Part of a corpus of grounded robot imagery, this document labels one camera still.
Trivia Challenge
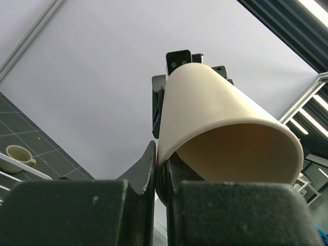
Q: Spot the white wire dish rack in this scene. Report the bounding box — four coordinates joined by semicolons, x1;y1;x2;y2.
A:
1;153;53;205

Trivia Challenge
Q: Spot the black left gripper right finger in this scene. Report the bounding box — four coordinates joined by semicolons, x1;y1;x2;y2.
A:
165;156;323;245

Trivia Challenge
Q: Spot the tall beige cup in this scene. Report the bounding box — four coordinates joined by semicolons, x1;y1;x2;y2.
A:
156;63;304;186

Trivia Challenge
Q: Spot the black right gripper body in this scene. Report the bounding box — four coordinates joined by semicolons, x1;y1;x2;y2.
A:
151;65;235;139

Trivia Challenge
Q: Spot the small beige cup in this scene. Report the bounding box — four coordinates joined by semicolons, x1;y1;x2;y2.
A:
1;145;36;174

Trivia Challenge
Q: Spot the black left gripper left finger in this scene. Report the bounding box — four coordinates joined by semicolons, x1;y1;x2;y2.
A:
1;141;156;245

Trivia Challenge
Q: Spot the black grid mat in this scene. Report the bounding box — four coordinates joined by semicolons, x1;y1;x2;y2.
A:
1;94;94;180

